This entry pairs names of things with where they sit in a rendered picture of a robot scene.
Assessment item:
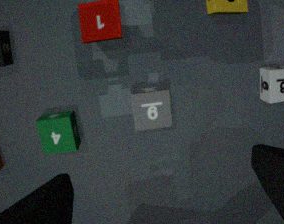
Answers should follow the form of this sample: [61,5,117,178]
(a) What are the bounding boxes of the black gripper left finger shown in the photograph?
[0,173,74,224]

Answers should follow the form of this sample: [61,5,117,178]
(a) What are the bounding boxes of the green block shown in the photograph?
[36,111,81,155]

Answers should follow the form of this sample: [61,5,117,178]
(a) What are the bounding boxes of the red block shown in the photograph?
[78,0,122,44]

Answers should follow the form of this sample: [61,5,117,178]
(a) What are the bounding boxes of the yellow block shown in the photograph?
[206,0,248,15]

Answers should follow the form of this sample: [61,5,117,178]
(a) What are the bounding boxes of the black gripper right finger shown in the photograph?
[251,144,284,220]

